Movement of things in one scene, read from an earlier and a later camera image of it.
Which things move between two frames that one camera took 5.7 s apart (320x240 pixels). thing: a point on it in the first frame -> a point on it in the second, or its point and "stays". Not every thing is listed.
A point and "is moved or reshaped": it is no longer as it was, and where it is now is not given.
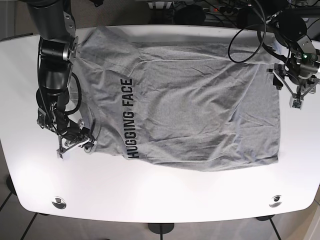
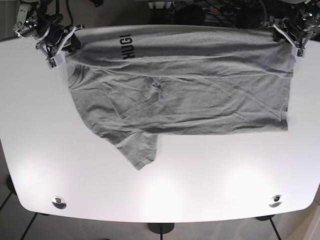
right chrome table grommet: x=276 y=201 stays
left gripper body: x=83 y=138 -> x=58 y=39
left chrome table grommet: x=59 y=202 stays
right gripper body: x=299 y=91 -> x=291 y=29
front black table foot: x=161 y=228 stays
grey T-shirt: x=186 y=106 is moved or reshaped
